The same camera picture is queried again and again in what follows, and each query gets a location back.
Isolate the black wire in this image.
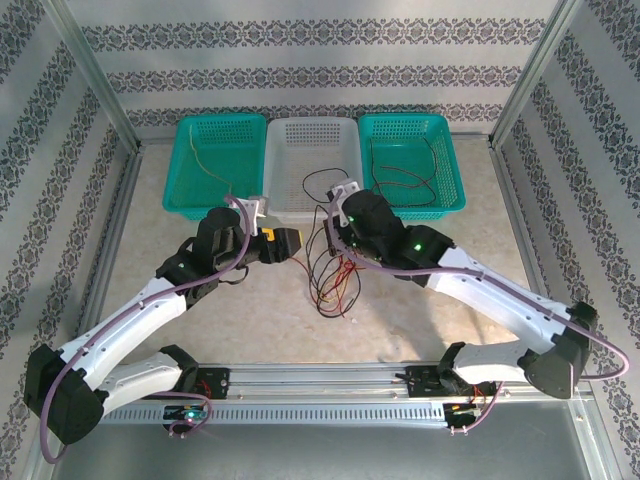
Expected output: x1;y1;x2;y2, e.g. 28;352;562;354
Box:
305;202;331;321
368;135;439;207
301;168;354;251

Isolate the yellow wire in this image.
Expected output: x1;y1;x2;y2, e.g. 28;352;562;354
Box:
317;282;354;304
188;124;235;197

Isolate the teal perforated plastic basket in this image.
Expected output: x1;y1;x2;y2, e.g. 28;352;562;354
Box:
358;113;467;221
162;113;268;224

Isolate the white perforated plastic basket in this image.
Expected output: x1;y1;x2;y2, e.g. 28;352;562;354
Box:
263;117;364;225

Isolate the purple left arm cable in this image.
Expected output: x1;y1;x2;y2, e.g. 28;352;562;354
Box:
39;193;253;465

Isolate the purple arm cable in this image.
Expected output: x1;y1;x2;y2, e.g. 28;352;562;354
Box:
39;193;253;465
325;197;631;435

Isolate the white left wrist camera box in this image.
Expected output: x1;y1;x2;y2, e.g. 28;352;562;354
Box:
237;194;270;236

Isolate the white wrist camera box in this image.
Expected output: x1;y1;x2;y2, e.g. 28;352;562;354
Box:
326;181;362;226
237;194;270;236

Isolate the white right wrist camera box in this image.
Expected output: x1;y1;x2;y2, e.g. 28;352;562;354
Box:
326;181;362;226

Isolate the aluminium floor frame rail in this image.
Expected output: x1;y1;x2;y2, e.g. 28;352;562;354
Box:
22;144;146;480
137;130;496;147
489;142;626;480

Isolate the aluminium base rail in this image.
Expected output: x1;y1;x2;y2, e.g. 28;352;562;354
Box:
197;363;449;400

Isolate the slotted metal cable tray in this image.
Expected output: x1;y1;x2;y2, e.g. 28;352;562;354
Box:
107;397;451;426

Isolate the aluminium frame post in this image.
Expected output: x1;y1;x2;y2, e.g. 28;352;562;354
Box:
489;0;589;149
47;0;144;151

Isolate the grey metal base plate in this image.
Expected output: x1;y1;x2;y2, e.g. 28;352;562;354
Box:
49;422;601;480

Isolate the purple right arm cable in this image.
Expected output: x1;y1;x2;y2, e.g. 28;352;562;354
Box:
325;197;631;435

